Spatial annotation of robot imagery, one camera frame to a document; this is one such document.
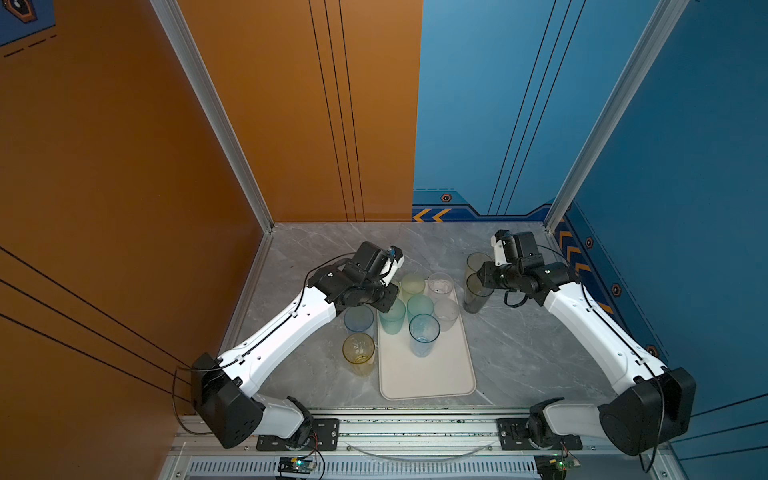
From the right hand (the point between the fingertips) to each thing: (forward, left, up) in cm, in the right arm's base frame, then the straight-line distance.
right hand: (480, 272), depth 81 cm
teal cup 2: (-3, +17, -11) cm, 20 cm away
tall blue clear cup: (-10, +33, -6) cm, 35 cm away
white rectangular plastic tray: (-21, +22, -20) cm, 36 cm away
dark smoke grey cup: (-3, 0, -7) cm, 7 cm away
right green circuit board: (-41, -14, -22) cm, 49 cm away
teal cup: (-7, +25, -14) cm, 29 cm away
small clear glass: (+7, +9, -16) cm, 20 cm away
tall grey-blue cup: (-11, +15, -14) cm, 24 cm away
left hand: (-6, +24, +2) cm, 25 cm away
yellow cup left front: (-18, +33, -9) cm, 39 cm away
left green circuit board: (-41, +47, -20) cm, 66 cm away
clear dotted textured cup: (-4, +8, -14) cm, 17 cm away
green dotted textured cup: (+5, +18, -13) cm, 23 cm away
